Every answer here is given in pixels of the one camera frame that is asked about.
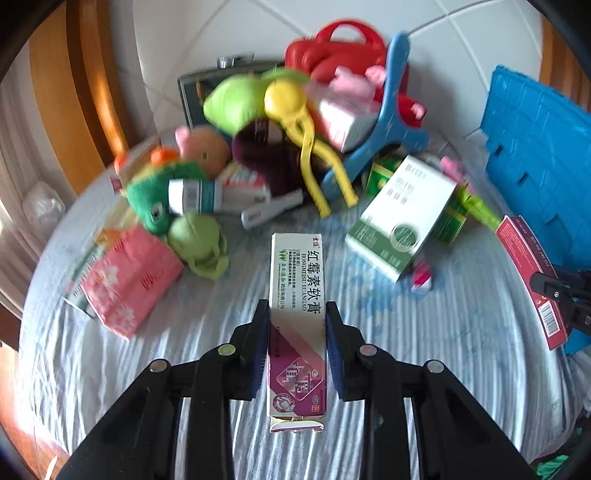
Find green white flat box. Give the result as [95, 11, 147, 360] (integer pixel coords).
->
[65, 217, 125, 319]

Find maroon plush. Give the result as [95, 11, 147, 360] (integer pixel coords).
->
[231, 117, 308, 197]

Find blue boomerang toy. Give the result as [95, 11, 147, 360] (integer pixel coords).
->
[322, 31, 430, 200]

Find dark green box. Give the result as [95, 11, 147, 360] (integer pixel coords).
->
[367, 157, 469, 245]

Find green cloth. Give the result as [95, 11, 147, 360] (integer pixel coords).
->
[536, 452, 583, 480]

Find white curtain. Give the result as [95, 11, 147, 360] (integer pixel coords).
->
[0, 83, 79, 324]

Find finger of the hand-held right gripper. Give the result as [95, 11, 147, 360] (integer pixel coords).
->
[551, 265, 591, 298]
[530, 272, 591, 333]

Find maroon box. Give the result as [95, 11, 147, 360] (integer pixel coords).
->
[496, 215, 570, 352]

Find red toy suitcase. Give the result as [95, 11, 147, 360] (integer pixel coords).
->
[284, 19, 386, 84]

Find wooden door frame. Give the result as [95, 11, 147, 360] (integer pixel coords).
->
[30, 0, 139, 195]
[538, 18, 561, 88]

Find dark metal box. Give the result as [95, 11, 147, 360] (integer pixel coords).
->
[178, 55, 287, 134]

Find white orange box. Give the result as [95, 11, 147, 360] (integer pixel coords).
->
[108, 148, 153, 192]

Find pink pig plush red dress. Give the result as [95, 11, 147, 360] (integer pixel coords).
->
[332, 65, 428, 127]

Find white green medicine box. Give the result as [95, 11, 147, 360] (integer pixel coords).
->
[345, 154, 458, 282]

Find light green plush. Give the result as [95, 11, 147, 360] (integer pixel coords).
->
[203, 69, 310, 134]

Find white red striped box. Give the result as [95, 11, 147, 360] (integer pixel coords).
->
[217, 164, 271, 204]

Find white purple ointment box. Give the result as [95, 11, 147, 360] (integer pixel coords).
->
[269, 232, 329, 435]

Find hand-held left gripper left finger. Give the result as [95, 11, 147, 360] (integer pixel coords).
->
[55, 299, 271, 480]

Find small tan pink-eared plush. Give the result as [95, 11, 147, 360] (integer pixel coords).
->
[175, 124, 232, 178]

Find green plush with orange horns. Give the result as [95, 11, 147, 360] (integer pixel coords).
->
[115, 147, 206, 234]

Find white pink medicine box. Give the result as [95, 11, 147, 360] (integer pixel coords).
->
[309, 85, 379, 153]

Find small red white box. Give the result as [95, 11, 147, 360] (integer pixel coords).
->
[411, 261, 435, 294]

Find pink tissue pack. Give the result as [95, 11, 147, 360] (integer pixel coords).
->
[83, 226, 185, 340]

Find white plastic stick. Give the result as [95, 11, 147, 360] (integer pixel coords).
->
[241, 191, 304, 229]

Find blue plastic crate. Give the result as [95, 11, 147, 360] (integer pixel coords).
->
[479, 65, 591, 356]

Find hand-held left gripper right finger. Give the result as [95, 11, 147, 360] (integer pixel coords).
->
[325, 301, 539, 480]

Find yellow plastic tongs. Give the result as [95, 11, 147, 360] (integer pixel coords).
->
[264, 78, 358, 219]

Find green pink plastic packet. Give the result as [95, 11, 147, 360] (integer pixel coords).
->
[441, 157, 502, 232]

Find clear plastic bag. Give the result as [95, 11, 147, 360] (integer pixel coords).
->
[23, 182, 65, 222]

